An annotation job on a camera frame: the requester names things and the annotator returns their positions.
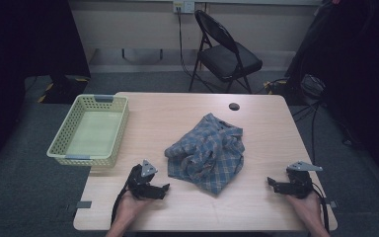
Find white wall outlet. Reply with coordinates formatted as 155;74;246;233
173;0;195;14

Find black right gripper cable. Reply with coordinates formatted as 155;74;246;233
311;182;331;232

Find blue plaid shirt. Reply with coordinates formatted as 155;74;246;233
164;113;246;196

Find pale green plastic basket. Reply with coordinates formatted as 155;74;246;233
46;94;130;168

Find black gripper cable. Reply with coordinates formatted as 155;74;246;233
111;183;130;225
311;182;331;232

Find black base with yellow tape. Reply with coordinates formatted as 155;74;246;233
38;74;90;105

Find person's left hand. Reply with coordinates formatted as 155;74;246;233
115;192;153;225

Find person's right hand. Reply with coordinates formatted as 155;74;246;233
288;192;324;225

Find black wall outlet cable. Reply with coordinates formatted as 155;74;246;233
176;9;220;94

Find black folding chair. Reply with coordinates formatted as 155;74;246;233
188;9;264;95

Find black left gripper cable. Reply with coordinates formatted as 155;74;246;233
111;183;130;225

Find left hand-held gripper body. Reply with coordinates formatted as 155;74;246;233
126;159;161;200

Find black floor cables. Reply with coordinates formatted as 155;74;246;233
290;98;356;166

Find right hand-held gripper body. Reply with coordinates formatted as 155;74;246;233
286;160;324;199

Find black curtain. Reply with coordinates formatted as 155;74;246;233
284;0;379;194
0;0;92;174

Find coiled black cable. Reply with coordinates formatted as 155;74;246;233
300;73;327;100

